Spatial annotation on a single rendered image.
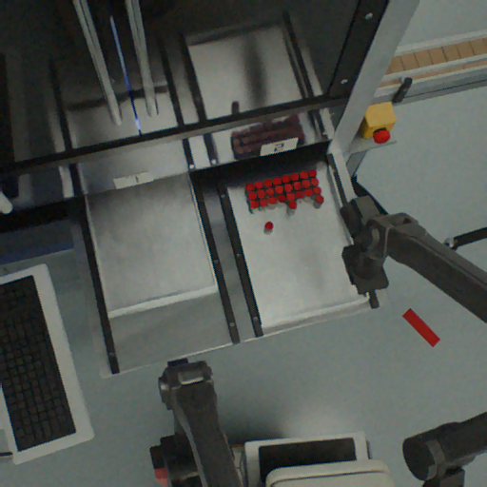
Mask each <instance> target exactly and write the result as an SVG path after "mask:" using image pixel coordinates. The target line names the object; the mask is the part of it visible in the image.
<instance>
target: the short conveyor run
mask: <svg viewBox="0 0 487 487"><path fill-rule="evenodd" d="M482 87H487V28H486V29H480V30H476V31H472V32H467V33H462V34H458V35H453V36H448V37H444V38H439V39H434V40H430V41H425V42H420V43H416V44H411V45H406V46H402V47H398V49H397V51H396V53H395V55H394V57H393V59H392V61H390V64H389V66H388V68H387V70H386V71H385V73H384V75H383V77H382V79H381V81H380V85H379V88H378V90H377V92H376V94H375V96H374V97H376V96H381V95H384V94H389V96H390V99H391V101H390V102H391V103H392V107H397V106H402V105H406V103H412V102H416V101H420V100H424V99H429V98H434V97H439V96H442V95H447V94H451V93H457V92H461V91H464V90H469V89H473V88H482Z"/></svg>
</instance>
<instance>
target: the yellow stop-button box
mask: <svg viewBox="0 0 487 487"><path fill-rule="evenodd" d="M390 101H391V99H390V96H389V94H386V95H382V96H378V97H374V98H373V100H372V102H371V104H370V106H369V108H368V110H366V112H365V114H364V116H363V118H362V120H361V122H360V125H359V130H360V135H361V138H362V139H367V138H371V137H373V136H374V134H376V133H377V132H380V131H383V130H389V131H390V132H391V131H392V129H393V127H394V126H395V123H396V121H397V117H396V115H395V112H394V110H393V107H392V103H391V102H390Z"/></svg>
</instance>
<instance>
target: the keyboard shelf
mask: <svg viewBox="0 0 487 487"><path fill-rule="evenodd" d="M29 275H33V277H34V280H35V285H36V288H37V292H39V296H40V299H41V303H42V307H43V310H44V314H45V318H46V321H47V326H48V330H49V335H50V339H51V342H52V347H53V351H54V354H55V358H57V361H58V364H59V369H60V373H61V376H62V380H63V384H64V388H65V391H66V395H67V399H68V405H69V410H70V412H71V416H72V417H73V420H74V423H75V427H76V431H77V433H76V434H74V435H71V436H67V437H64V438H59V439H57V440H54V441H51V442H49V443H46V444H42V445H39V446H36V447H33V448H30V449H28V450H25V451H22V452H17V449H16V445H15V440H14V436H13V432H12V429H11V425H10V417H9V413H8V409H7V405H6V402H5V398H4V393H2V389H1V385H0V430H2V429H4V431H5V435H6V439H7V443H8V447H9V451H11V452H12V453H13V459H12V462H13V463H14V464H19V463H22V462H25V461H28V460H31V459H33V458H38V457H41V456H44V455H47V454H50V453H53V452H56V451H58V450H61V449H64V448H67V447H70V446H73V445H76V444H79V443H81V442H84V441H87V440H90V439H92V438H94V437H95V432H94V427H92V424H91V420H90V416H89V413H88V407H87V403H86V399H85V396H84V392H83V389H82V384H81V381H80V378H79V374H78V371H76V367H75V362H74V359H73V356H72V353H71V349H70V345H69V341H68V335H67V331H66V328H65V325H64V320H63V317H62V313H61V310H59V306H58V301H57V299H56V295H55V292H54V288H53V284H52V280H51V276H50V274H49V268H48V267H47V266H46V265H45V264H40V265H36V266H33V267H30V268H27V269H24V270H21V271H18V272H13V273H10V274H8V275H5V276H2V277H0V285H1V283H4V282H10V281H13V280H17V279H20V278H23V277H26V276H29Z"/></svg>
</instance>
